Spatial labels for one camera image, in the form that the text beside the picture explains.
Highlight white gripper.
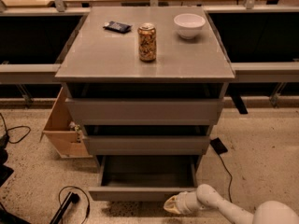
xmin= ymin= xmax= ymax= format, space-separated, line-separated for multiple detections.
xmin=164 ymin=191 xmax=200 ymax=215

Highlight grey bottom drawer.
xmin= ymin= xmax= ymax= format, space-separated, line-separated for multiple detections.
xmin=89 ymin=155 xmax=198 ymax=202

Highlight grey drawer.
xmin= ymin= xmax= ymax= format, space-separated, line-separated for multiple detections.
xmin=89 ymin=155 xmax=198 ymax=202
xmin=65 ymin=98 xmax=223 ymax=125
xmin=83 ymin=136 xmax=209 ymax=155

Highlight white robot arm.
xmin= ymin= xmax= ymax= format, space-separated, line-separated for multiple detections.
xmin=164 ymin=184 xmax=299 ymax=224

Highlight grey middle drawer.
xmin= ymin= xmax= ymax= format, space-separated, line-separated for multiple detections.
xmin=83 ymin=136 xmax=209 ymax=155

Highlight grey drawer cabinet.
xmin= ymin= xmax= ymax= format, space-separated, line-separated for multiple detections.
xmin=55 ymin=6 xmax=235 ymax=173

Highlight grey top drawer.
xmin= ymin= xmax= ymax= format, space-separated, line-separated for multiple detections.
xmin=65 ymin=98 xmax=223 ymax=125

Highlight open cardboard box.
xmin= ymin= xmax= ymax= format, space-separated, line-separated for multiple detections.
xmin=43 ymin=89 xmax=90 ymax=158

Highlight dark equipment at left edge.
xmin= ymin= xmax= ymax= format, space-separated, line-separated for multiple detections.
xmin=0 ymin=133 xmax=15 ymax=224

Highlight patterned drink can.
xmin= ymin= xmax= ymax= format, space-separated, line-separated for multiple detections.
xmin=137 ymin=23 xmax=157 ymax=62

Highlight white ceramic bowl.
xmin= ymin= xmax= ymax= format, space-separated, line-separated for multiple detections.
xmin=174 ymin=13 xmax=206 ymax=39

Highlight dark blue snack packet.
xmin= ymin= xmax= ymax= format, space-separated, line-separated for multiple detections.
xmin=103 ymin=21 xmax=132 ymax=34

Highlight black power adapter with cable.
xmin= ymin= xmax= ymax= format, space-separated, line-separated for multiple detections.
xmin=210 ymin=137 xmax=233 ymax=202

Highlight black stand with cable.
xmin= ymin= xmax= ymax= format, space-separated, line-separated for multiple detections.
xmin=50 ymin=186 xmax=91 ymax=224

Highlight black cable left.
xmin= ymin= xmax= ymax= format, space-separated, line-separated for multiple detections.
xmin=0 ymin=112 xmax=32 ymax=145

